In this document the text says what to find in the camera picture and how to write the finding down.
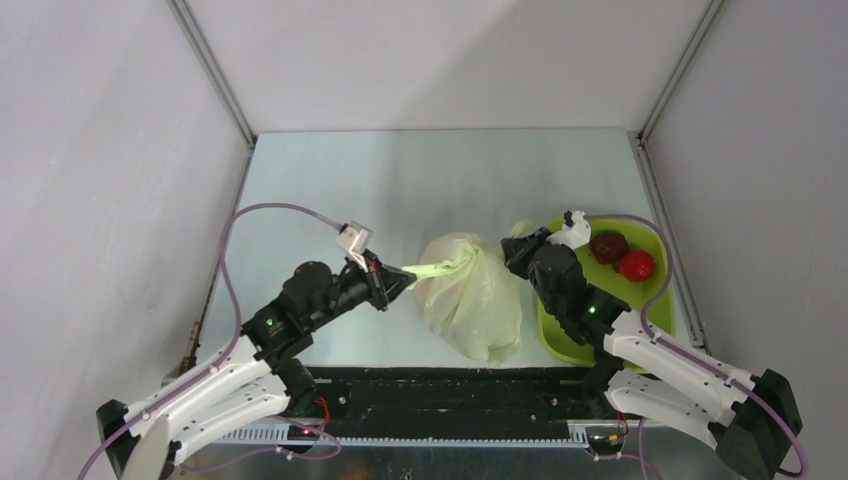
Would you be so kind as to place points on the pale green plastic bag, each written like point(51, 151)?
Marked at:
point(468, 297)

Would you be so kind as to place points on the red fake fruit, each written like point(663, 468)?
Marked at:
point(637, 266)

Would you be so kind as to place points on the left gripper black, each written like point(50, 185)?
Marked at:
point(386, 282)

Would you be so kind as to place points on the dark brown fake fruit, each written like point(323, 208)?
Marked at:
point(609, 247)

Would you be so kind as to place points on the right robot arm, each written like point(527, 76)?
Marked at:
point(751, 421)

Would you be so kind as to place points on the left aluminium frame post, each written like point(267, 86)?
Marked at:
point(197, 40)

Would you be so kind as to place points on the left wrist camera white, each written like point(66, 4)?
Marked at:
point(353, 239)

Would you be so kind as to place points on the green plastic tray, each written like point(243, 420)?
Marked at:
point(663, 313)

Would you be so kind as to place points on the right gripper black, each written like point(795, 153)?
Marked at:
point(517, 250)

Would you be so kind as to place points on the right aluminium frame post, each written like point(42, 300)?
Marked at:
point(687, 56)

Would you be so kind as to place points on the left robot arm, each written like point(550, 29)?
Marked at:
point(256, 375)

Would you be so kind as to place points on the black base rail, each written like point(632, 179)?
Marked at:
point(457, 405)

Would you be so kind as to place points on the aluminium frame post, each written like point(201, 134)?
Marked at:
point(197, 40)
point(687, 56)

